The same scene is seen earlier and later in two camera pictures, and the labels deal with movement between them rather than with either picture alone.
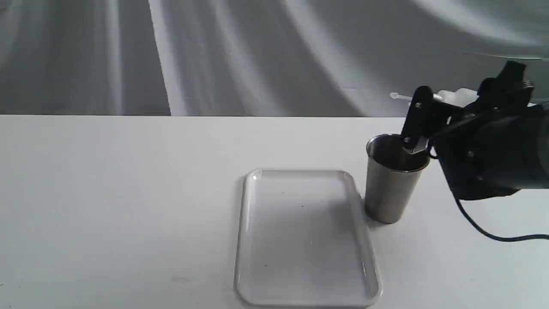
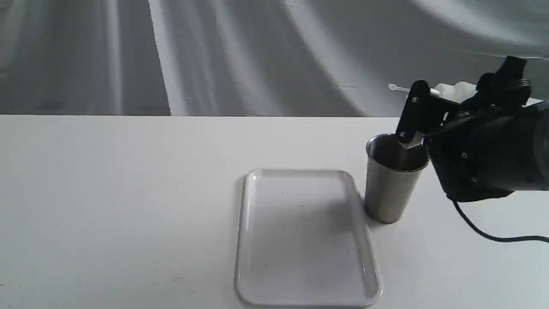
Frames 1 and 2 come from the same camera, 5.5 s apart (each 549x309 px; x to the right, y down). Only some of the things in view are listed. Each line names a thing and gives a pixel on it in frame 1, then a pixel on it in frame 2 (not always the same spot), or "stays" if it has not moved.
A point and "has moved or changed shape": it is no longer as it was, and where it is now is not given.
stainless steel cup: x=392 y=175 stays
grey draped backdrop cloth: x=266 y=58 stays
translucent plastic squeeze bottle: x=456 y=98 has moved or changed shape
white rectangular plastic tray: x=303 y=241 stays
